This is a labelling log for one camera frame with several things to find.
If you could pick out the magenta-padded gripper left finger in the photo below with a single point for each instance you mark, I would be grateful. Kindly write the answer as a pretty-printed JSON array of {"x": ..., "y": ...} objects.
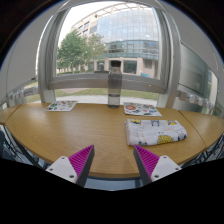
[{"x": 63, "y": 167}]

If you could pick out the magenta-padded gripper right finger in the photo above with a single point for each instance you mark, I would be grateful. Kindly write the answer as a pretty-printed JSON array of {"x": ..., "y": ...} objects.
[{"x": 163, "y": 166}]

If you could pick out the white cartoon print towel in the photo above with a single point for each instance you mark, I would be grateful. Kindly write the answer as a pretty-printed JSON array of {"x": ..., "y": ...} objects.
[{"x": 153, "y": 133}]

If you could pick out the large colourful sticker sheet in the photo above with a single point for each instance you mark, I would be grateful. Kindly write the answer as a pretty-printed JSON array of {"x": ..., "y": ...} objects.
[{"x": 141, "y": 109}]

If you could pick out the small colourful sticker sheet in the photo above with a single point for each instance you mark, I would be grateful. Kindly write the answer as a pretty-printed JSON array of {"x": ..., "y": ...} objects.
[{"x": 61, "y": 106}]

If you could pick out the clear grey drink bottle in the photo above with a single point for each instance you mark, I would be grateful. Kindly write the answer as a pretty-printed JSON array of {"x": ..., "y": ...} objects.
[{"x": 114, "y": 86}]

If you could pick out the green tree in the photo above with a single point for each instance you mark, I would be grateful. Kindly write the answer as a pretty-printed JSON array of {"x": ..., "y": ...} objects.
[{"x": 71, "y": 50}]

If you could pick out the glass fronted building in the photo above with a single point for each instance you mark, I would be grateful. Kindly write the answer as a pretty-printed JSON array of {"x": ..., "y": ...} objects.
[{"x": 130, "y": 36}]

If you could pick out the grey window frame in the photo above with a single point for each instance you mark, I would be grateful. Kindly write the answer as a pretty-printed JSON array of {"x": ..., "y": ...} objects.
[{"x": 100, "y": 81}]

